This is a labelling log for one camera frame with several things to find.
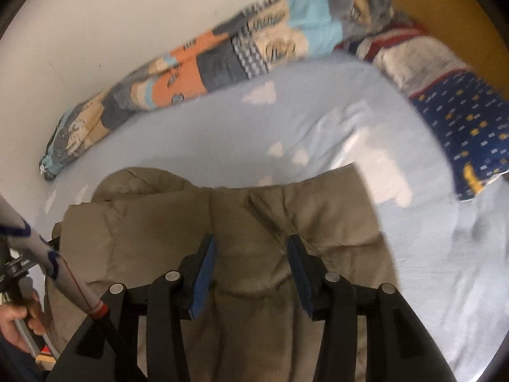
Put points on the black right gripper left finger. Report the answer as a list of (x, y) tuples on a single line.
[(139, 338)]

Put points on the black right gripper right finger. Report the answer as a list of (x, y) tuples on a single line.
[(399, 347)]

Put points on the olive green puffer jacket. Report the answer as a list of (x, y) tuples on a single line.
[(142, 222)]

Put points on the person's left hand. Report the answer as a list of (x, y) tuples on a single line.
[(29, 309)]

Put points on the wooden headboard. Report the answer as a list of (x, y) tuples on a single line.
[(465, 27)]

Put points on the white handheld gripper handle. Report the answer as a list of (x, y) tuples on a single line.
[(22, 247)]

